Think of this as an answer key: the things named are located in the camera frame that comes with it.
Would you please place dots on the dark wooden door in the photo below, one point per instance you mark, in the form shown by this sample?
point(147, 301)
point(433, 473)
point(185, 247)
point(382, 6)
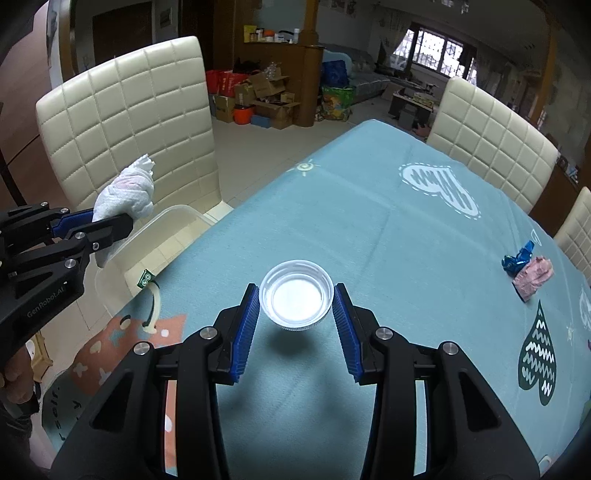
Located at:
point(122, 39)

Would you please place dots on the grey covered sofa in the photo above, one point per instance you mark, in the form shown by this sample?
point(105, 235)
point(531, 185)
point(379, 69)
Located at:
point(364, 78)

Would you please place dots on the low coffee table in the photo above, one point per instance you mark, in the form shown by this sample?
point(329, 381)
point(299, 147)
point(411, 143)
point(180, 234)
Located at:
point(413, 101)

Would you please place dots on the grey storage stool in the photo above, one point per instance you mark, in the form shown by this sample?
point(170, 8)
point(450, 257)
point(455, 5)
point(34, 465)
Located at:
point(407, 120)

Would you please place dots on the wooden partition with pillar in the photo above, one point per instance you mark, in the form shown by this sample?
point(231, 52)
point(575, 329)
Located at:
point(309, 78)

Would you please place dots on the pink toy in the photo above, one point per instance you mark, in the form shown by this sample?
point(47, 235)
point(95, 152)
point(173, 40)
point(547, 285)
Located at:
point(421, 130)

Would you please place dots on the white plastic lid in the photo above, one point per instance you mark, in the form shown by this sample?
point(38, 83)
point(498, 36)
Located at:
point(295, 300)

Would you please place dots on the pile of cardboard boxes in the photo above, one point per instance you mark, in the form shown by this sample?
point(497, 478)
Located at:
point(270, 99)

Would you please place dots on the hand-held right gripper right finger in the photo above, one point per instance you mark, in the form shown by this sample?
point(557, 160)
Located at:
point(346, 332)

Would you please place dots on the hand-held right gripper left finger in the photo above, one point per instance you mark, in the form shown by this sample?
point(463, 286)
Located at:
point(247, 332)

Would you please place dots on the clear plastic container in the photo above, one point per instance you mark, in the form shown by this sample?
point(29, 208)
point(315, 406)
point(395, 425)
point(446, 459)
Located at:
point(152, 249)

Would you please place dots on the small wooden stool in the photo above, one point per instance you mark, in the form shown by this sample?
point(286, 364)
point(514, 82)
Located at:
point(40, 357)

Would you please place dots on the row of bottles and jars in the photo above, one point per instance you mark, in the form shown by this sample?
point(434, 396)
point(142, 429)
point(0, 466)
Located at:
point(272, 36)

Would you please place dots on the blue foil wrapper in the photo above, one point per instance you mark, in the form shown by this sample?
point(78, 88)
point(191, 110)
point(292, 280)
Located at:
point(519, 261)

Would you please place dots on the wooden pillar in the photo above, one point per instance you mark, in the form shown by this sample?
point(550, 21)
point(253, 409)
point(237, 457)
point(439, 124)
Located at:
point(547, 78)

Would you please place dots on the blue bag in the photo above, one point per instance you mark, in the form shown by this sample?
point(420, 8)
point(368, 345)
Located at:
point(333, 74)

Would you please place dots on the teal printed tablecloth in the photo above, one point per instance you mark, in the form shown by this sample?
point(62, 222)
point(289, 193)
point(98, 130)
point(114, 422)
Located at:
point(369, 207)

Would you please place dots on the red box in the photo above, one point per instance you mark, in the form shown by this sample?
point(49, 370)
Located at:
point(219, 82)

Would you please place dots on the white tissue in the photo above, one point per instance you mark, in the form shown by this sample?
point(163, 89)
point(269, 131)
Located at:
point(124, 194)

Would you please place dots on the pink crumpled wrapper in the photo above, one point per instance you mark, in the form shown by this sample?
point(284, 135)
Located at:
point(533, 279)

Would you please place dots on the person's left hand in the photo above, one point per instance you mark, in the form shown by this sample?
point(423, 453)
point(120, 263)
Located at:
point(18, 383)

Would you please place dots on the barred window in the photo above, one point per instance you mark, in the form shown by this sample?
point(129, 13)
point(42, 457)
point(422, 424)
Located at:
point(434, 48)

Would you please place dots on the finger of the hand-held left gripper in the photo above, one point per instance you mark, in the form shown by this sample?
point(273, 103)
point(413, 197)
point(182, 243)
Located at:
point(74, 221)
point(106, 230)

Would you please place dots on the small green wrapper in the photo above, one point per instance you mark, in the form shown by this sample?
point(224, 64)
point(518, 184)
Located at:
point(146, 278)

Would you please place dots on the colourful printed bag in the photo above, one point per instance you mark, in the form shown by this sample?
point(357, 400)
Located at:
point(337, 104)

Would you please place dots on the cream quilted leather chair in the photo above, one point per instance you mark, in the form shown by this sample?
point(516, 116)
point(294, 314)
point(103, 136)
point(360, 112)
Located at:
point(494, 134)
point(129, 101)
point(577, 235)

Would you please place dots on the orange bucket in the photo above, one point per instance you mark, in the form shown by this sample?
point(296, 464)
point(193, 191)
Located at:
point(243, 115)

